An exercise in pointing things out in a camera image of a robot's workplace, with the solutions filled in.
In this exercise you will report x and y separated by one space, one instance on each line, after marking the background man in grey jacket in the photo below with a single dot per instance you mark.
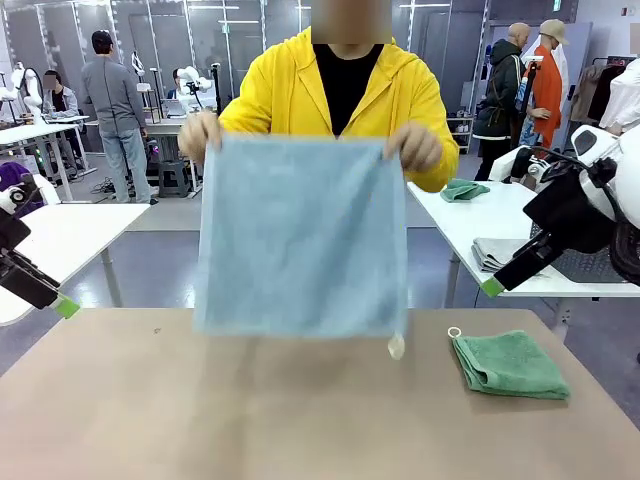
62 100

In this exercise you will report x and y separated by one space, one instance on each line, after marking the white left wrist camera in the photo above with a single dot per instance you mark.
49 189

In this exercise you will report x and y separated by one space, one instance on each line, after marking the clothes rack with dark garments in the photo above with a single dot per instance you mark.
597 90

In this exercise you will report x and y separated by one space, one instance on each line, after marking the standing man in grey shirt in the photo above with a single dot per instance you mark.
115 100

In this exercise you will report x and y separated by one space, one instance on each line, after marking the light grey towel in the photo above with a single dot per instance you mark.
495 252

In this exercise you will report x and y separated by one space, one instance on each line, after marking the grey step stool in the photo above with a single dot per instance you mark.
175 180

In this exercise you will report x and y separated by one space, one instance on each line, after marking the mannequin in black jacket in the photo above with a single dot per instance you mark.
500 100

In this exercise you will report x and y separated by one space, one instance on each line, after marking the person's right forearm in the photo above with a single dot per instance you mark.
232 117

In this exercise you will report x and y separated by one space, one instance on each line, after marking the crumpled green towel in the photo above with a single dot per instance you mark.
462 191

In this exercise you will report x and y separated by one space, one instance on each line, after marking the person in yellow hoodie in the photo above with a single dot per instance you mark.
280 85

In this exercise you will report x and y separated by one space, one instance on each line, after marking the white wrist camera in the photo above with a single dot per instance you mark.
502 167
49 189

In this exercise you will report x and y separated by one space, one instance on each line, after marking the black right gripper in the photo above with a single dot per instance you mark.
575 215

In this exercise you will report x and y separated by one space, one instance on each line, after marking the light blue towel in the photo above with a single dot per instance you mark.
300 235

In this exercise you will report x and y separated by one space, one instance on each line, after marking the mannequin in orange dress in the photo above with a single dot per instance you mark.
547 85

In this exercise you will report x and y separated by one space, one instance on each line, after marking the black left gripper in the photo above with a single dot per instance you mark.
12 232

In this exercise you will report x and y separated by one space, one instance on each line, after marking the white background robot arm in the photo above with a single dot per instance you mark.
189 82
27 90

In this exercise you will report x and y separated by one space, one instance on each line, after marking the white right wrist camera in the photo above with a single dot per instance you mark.
502 167

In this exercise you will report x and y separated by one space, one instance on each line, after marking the white side table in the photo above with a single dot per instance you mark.
480 220
85 225

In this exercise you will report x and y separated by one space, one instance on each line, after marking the white shoe rack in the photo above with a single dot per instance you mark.
460 132

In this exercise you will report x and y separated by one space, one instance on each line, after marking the person's left hand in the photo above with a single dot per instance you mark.
417 147

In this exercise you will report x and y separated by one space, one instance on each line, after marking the dark grey plastic basket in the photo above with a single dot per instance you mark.
590 267

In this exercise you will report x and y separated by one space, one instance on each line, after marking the person's right hand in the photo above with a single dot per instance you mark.
200 132

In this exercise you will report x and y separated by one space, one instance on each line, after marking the purple cloth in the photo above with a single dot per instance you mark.
10 172

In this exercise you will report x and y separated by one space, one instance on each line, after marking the white background desk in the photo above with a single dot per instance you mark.
35 132
167 125

